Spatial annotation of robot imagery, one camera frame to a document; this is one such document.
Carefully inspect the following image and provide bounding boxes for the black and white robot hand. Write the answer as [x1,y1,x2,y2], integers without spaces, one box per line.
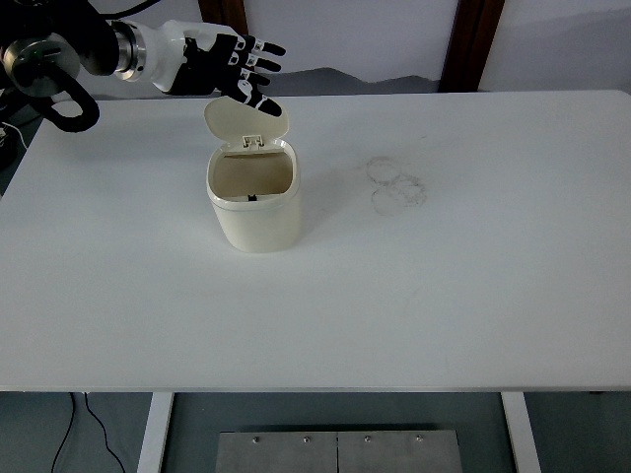
[140,19,288,120]

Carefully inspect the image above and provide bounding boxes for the cream plastic trash bin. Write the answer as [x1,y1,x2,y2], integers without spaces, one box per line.
[203,96,305,255]

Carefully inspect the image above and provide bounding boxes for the white table leg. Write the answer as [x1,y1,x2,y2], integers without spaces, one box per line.
[501,392,543,473]
[135,392,175,473]

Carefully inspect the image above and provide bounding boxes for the grey metal plate with screws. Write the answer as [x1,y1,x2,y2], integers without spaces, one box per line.
[215,430,462,473]

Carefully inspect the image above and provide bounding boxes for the dark brown wooden post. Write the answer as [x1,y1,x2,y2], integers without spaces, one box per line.
[439,0,508,95]
[197,0,260,98]

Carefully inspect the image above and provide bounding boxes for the thin white cable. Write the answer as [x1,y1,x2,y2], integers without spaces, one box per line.
[0,120,29,149]

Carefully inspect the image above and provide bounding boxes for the thin black floor cable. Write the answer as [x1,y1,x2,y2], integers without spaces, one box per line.
[82,392,123,473]
[50,392,77,473]

